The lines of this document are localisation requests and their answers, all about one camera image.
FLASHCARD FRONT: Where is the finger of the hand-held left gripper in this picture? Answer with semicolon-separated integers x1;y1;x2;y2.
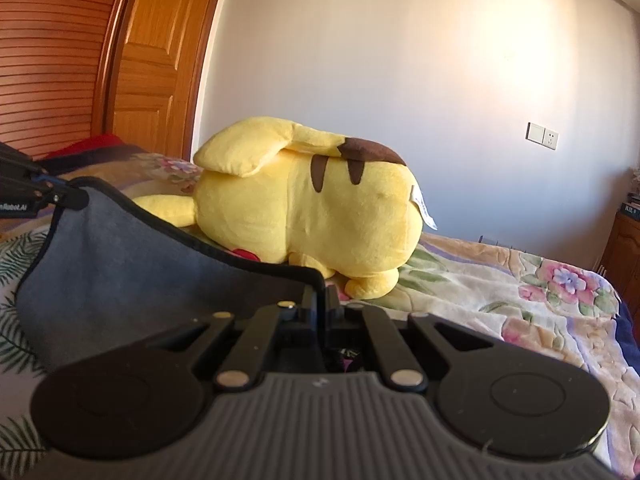
0;142;53;185
31;180;90;211

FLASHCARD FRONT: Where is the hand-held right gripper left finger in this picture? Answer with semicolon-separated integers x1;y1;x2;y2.
164;272;325;394

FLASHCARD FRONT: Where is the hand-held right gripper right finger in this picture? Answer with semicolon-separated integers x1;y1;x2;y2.
325;284;497;394

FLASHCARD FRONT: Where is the grey-blue towel with black edge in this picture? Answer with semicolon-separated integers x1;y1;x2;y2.
15;176;326;377

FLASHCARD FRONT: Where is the red cloth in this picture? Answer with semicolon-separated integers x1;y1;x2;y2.
41;133;132;162

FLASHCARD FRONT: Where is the wooden louvered wardrobe door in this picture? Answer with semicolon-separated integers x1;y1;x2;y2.
0;0;142;161

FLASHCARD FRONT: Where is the floral blanket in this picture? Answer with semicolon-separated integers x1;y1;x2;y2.
0;144;632;476

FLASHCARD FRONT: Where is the yellow plush toy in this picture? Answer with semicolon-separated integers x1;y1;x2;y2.
132;116;439;299

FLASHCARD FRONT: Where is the wooden panel door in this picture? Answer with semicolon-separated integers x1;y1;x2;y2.
103;0;232;162

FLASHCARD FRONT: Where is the dark blue cloth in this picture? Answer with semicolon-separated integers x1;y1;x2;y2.
613;296;640;382

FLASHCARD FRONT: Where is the wooden cabinet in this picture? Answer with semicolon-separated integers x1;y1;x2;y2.
599;211;640;306

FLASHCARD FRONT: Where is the stack of books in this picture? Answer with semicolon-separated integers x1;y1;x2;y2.
620;166;640;219

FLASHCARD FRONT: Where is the white wall switch socket plate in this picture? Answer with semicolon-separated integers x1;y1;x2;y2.
526;121;560;151

